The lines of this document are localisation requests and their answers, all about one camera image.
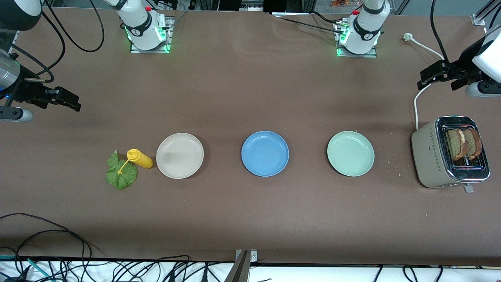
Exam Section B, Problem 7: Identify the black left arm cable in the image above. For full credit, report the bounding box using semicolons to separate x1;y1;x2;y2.
430;0;450;65

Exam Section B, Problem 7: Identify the white toaster power cable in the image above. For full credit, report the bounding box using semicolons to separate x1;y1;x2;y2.
403;33;445;130

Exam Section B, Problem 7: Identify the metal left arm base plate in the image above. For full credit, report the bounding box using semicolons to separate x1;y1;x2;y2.
336;22;378;58

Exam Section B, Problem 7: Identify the green lettuce leaf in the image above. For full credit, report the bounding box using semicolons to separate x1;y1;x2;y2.
105;150;138;191

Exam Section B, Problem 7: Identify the blue round plate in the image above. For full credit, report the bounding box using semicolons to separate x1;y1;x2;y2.
241;131;290;177

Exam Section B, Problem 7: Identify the aluminium frame rail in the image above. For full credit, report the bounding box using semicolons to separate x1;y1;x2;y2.
472;0;501;28

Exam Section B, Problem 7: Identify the mint green round plate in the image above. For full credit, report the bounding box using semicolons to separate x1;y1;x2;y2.
327;131;375;177

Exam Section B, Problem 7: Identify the brown toast slice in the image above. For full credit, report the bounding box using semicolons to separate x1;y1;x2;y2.
463;127;483;160
446;129;468;161

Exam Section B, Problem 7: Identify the yellow mustard squeeze bottle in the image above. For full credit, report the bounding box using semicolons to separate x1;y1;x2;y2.
117;149;154;175

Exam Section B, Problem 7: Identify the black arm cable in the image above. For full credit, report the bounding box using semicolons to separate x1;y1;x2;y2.
8;0;105;85
430;0;450;65

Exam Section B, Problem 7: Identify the teal floor cable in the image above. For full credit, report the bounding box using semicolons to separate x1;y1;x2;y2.
0;255;53;282

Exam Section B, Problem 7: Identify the beige chrome toaster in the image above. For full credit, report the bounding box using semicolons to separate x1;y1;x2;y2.
411;116;490;193

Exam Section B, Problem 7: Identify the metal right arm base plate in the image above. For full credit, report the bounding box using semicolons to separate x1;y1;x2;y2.
130;16;173;54

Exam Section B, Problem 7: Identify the black floor cable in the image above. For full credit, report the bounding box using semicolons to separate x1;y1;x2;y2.
0;213;92;282

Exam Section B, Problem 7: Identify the metal table edge bracket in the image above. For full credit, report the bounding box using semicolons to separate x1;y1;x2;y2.
225;249;258;282

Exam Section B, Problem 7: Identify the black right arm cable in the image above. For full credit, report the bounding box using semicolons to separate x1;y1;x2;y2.
8;0;105;85

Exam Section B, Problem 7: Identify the black base cable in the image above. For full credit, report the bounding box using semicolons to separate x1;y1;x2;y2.
280;17;345;34

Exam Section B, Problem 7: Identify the beige round plate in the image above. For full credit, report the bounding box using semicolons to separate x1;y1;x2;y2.
156;133;204;179

